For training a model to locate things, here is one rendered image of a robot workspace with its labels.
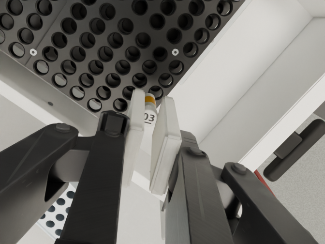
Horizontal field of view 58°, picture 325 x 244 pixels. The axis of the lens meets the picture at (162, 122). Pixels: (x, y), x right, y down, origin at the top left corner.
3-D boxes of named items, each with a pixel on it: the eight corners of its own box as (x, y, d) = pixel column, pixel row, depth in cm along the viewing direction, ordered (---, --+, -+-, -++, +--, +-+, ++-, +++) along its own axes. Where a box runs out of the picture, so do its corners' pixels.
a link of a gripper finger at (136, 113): (128, 190, 13) (112, 186, 13) (134, 131, 20) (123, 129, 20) (144, 129, 12) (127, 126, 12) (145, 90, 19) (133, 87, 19)
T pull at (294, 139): (324, 122, 28) (332, 128, 26) (268, 177, 29) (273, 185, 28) (299, 99, 27) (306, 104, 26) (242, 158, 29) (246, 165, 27)
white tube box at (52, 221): (106, 200, 46) (102, 216, 42) (65, 227, 47) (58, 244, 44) (50, 142, 42) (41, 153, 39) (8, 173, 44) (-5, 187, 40)
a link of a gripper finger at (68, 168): (112, 194, 11) (34, 179, 11) (122, 142, 16) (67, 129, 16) (121, 160, 11) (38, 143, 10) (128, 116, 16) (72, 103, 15)
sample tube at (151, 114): (154, 108, 23) (155, 129, 19) (139, 104, 23) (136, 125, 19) (158, 93, 23) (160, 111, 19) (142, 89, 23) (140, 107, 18)
